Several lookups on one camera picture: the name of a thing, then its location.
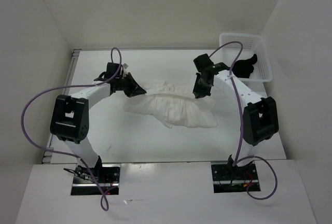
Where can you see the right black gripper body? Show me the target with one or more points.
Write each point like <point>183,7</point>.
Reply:
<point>201,77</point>

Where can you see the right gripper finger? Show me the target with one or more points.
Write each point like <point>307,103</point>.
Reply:
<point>198,90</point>
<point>207,90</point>

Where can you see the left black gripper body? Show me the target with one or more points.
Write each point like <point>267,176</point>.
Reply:
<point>121,84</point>

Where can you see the white skirt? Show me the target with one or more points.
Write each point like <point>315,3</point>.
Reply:
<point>172,106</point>

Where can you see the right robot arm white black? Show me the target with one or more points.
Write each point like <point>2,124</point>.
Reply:
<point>258,114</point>

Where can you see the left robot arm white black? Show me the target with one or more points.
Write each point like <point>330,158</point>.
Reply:
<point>78,143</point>

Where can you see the black skirt in basket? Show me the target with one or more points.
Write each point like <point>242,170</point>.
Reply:
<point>244,68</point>

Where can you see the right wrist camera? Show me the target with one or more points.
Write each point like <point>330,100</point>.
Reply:
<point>202,62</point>

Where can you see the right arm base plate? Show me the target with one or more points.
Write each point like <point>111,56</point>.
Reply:
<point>225,180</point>

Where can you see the aluminium table edge rail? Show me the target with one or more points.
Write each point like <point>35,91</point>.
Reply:
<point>60,123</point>

